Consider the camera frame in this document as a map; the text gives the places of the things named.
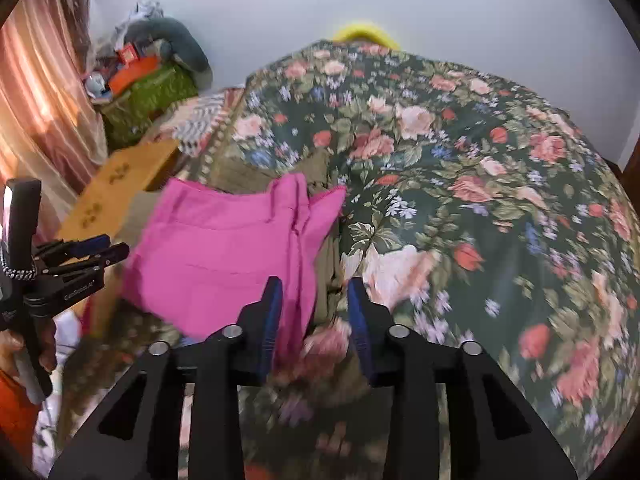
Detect striped blanket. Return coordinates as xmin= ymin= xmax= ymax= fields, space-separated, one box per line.
xmin=155 ymin=87 xmax=247 ymax=162

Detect floral blanket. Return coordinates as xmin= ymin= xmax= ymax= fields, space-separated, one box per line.
xmin=55 ymin=40 xmax=640 ymax=480

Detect grey plush toy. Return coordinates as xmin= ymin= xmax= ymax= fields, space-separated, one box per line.
xmin=125 ymin=17 xmax=212 ymax=74

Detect olive green pants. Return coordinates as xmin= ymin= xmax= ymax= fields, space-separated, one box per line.
xmin=215 ymin=152 xmax=352 ymax=323

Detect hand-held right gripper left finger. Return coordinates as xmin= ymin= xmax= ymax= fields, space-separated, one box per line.
xmin=47 ymin=276 xmax=285 ymax=480

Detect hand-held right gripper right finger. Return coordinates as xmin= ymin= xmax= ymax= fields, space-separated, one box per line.
xmin=347 ymin=277 xmax=566 ymax=480

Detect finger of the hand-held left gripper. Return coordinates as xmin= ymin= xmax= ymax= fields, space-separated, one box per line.
xmin=47 ymin=242 xmax=131 ymax=277
xmin=34 ymin=234 xmax=112 ymax=264

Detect person's left hand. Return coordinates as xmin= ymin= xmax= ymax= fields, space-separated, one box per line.
xmin=0 ymin=317 xmax=59 ymax=377

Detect orange box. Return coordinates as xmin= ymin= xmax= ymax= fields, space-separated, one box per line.
xmin=107 ymin=55 xmax=164 ymax=96

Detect green storage bin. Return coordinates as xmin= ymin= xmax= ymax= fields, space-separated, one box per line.
xmin=97 ymin=65 xmax=201 ymax=149

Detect brown striped curtain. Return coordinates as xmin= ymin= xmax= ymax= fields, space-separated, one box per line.
xmin=0 ymin=0 xmax=109 ymax=241

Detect pink pants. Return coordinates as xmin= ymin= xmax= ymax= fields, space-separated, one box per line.
xmin=121 ymin=172 xmax=349 ymax=362

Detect pile of clothes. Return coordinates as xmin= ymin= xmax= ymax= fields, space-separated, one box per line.
xmin=115 ymin=0 xmax=167 ymax=37

